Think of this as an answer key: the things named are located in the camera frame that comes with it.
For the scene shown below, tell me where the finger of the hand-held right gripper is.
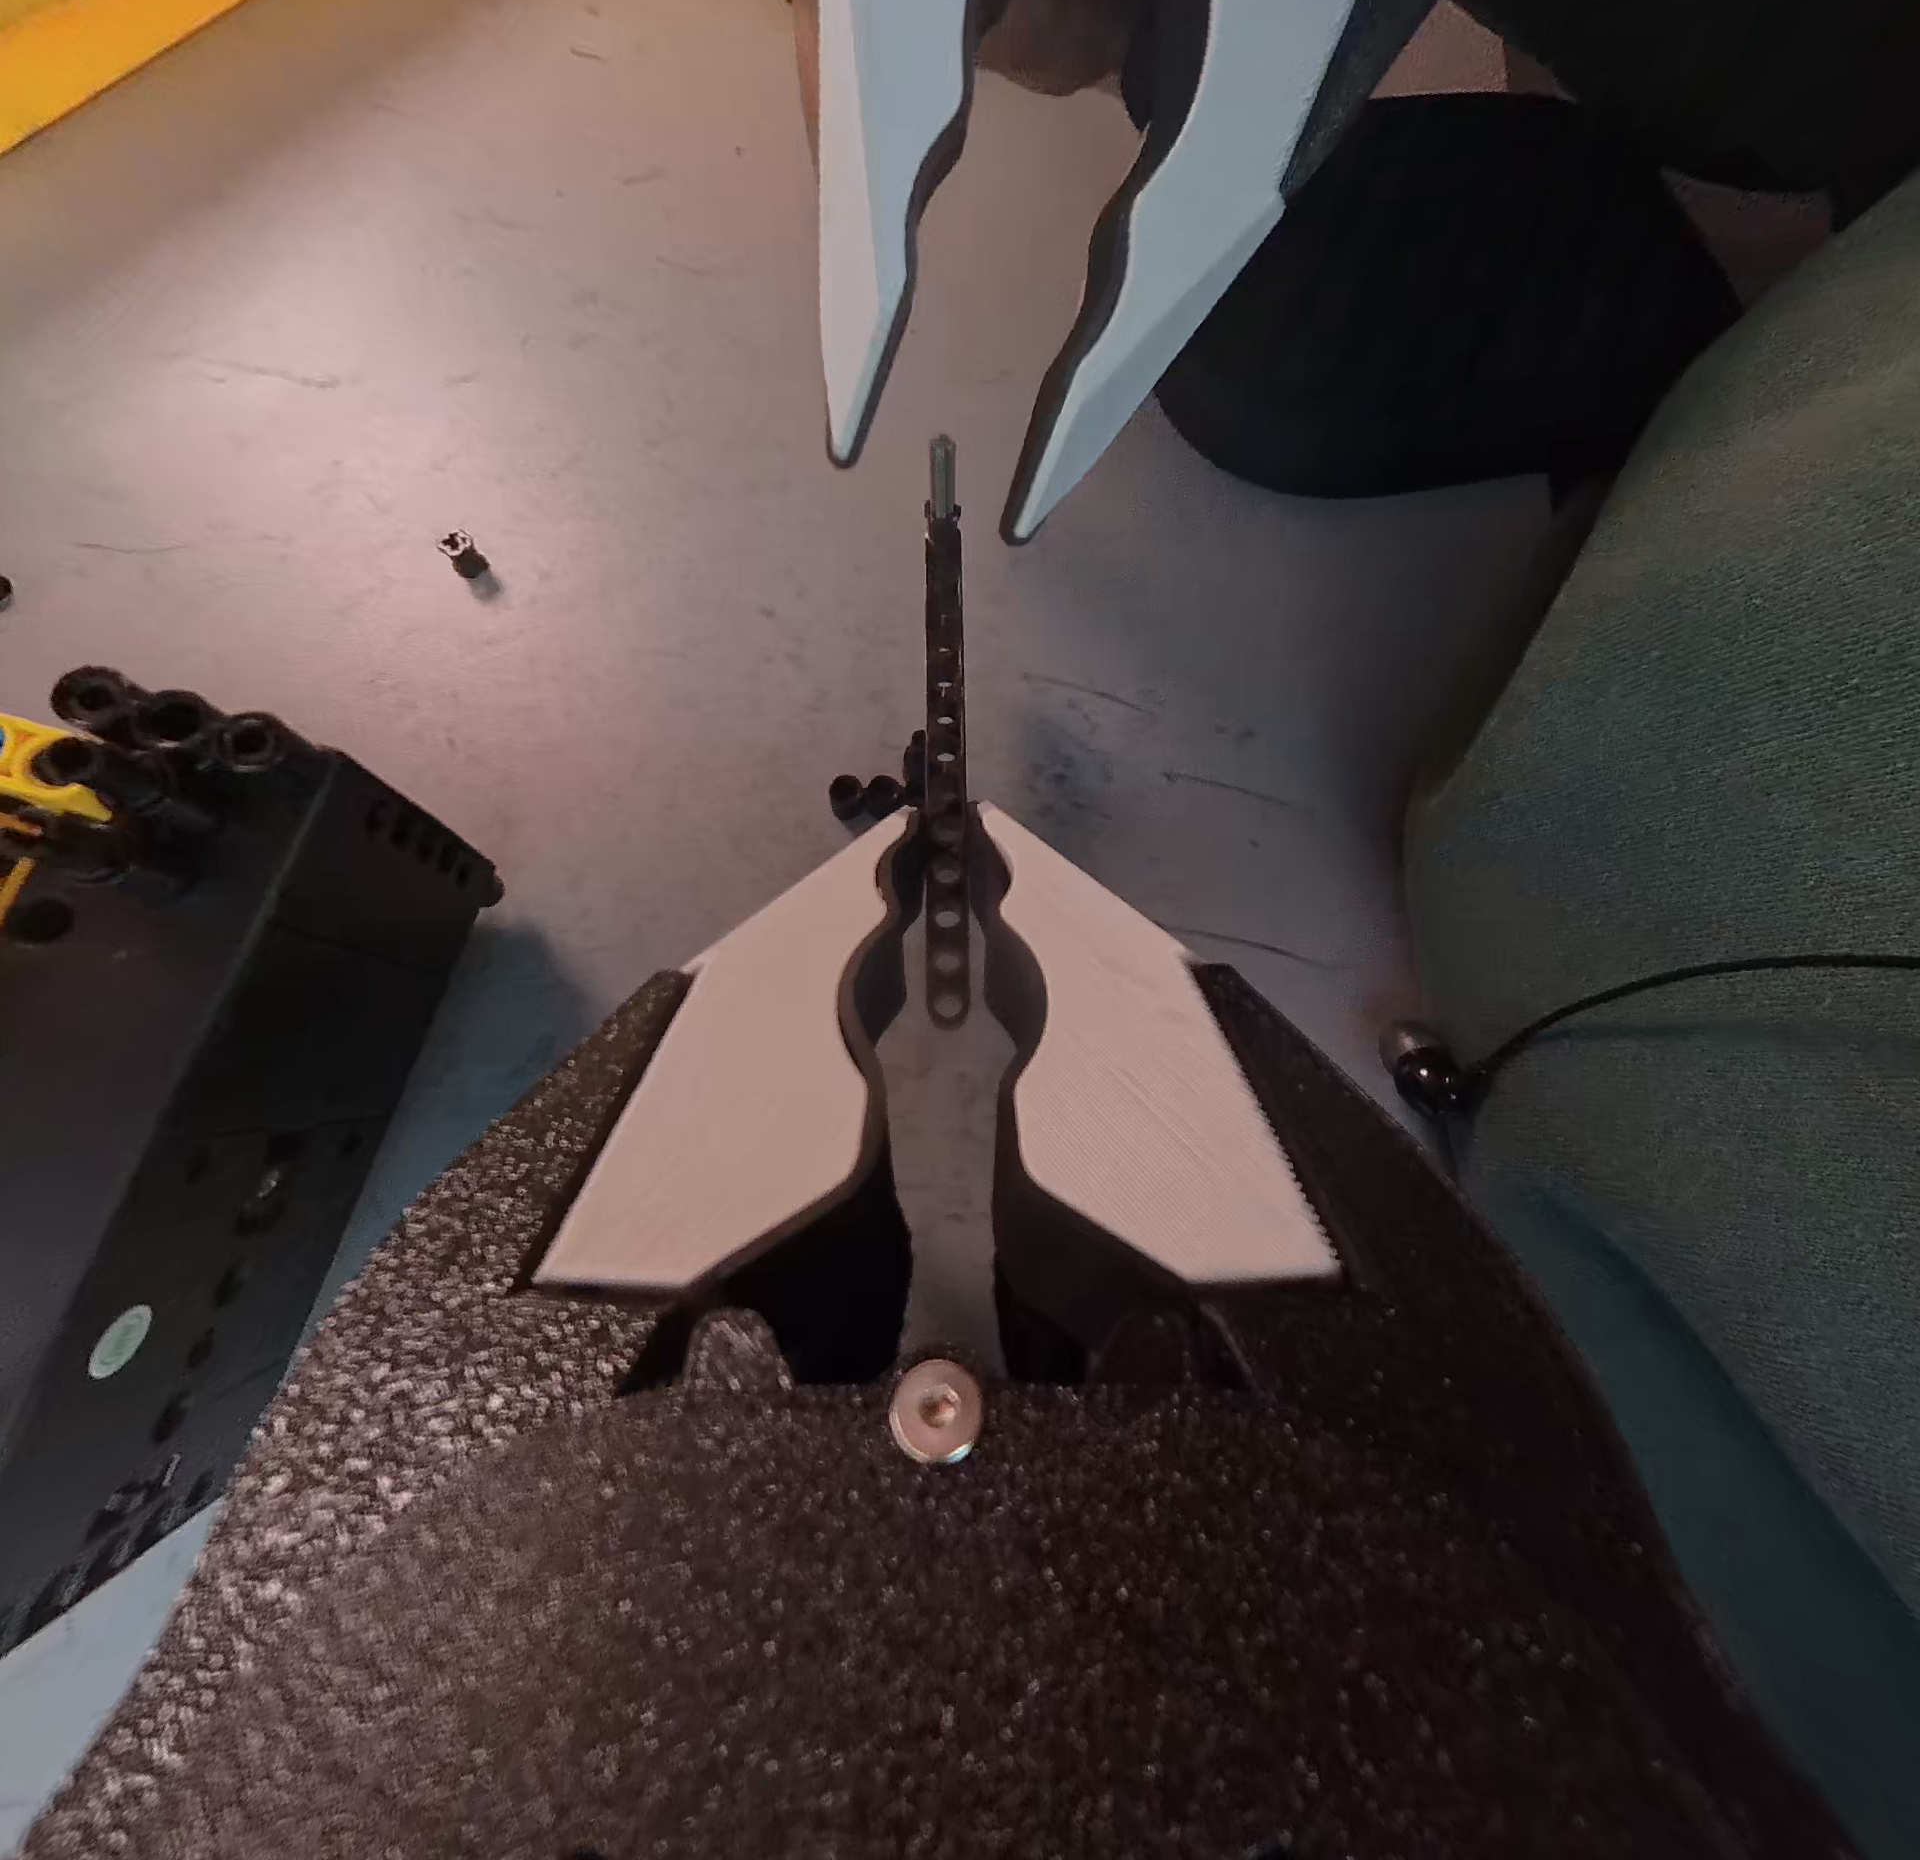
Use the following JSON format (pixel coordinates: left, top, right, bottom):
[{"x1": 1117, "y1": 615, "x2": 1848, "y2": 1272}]
[
  {"x1": 999, "y1": 0, "x2": 1381, "y2": 548},
  {"x1": 815, "y1": 0, "x2": 992, "y2": 473}
]

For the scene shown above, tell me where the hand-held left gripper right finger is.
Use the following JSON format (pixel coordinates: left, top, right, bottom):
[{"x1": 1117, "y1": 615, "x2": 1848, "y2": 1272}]
[{"x1": 968, "y1": 798, "x2": 1345, "y2": 1297}]

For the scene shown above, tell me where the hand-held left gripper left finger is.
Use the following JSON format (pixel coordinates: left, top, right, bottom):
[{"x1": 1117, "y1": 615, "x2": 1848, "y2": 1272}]
[{"x1": 528, "y1": 804, "x2": 924, "y2": 1300}]

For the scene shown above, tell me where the long black lego beam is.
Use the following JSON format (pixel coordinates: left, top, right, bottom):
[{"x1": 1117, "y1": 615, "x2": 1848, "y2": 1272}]
[{"x1": 828, "y1": 499, "x2": 974, "y2": 1026}]

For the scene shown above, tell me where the yellow and black lego model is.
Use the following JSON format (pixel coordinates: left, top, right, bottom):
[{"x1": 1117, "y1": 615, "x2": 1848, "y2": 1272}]
[{"x1": 0, "y1": 665, "x2": 507, "y2": 1652}]

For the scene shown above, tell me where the person's green sweater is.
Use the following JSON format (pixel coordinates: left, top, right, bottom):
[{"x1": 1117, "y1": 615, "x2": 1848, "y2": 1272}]
[{"x1": 1403, "y1": 164, "x2": 1920, "y2": 1608}]

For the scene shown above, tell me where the yellow plastic bin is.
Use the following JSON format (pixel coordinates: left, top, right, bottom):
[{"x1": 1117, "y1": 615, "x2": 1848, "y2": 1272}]
[{"x1": 0, "y1": 0, "x2": 341, "y2": 152}]

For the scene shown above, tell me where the black cord toggle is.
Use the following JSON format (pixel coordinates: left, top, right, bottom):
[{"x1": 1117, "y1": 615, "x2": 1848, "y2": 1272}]
[{"x1": 1381, "y1": 1020, "x2": 1480, "y2": 1117}]

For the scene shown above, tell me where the black drawstring cord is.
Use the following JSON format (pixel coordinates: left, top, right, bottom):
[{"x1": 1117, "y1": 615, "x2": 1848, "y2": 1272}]
[{"x1": 1446, "y1": 955, "x2": 1920, "y2": 1091}]

